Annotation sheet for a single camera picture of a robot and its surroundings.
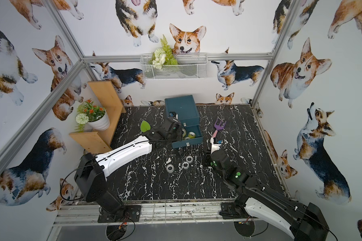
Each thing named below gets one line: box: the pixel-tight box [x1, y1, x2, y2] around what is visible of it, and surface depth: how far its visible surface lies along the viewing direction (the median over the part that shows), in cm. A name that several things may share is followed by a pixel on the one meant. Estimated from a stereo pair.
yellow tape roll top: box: [188, 131, 196, 139], surface depth 94 cm
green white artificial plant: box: [148, 34, 179, 70], surface depth 82 cm
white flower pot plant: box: [74, 97, 111, 133], surface depth 92 cm
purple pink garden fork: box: [212, 117, 227, 138], surface depth 112 cm
